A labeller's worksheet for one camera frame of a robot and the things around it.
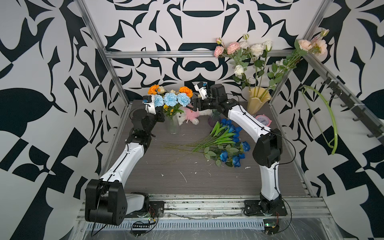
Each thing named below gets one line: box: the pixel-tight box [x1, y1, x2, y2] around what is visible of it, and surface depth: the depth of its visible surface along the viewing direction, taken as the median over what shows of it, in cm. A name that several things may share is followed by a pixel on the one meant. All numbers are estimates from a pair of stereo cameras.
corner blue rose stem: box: [204, 147, 228, 167], surface depth 90 cm
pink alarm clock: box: [255, 114, 272, 127], surface depth 109 cm
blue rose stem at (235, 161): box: [215, 155, 241, 168], surface depth 89 cm
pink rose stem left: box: [214, 37, 251, 91], surface depth 87 cm
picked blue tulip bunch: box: [179, 119, 251, 162], surface depth 95 cm
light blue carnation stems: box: [154, 92, 191, 108], surface depth 74 cm
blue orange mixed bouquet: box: [148, 84, 193, 118], surface depth 75 cm
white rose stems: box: [231, 33, 273, 97], surface depth 88 cm
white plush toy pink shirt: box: [176, 107, 213, 126], surface depth 107 cm
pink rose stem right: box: [259, 29, 330, 100], surface depth 81 cm
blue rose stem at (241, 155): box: [232, 152, 246, 159], surface depth 92 cm
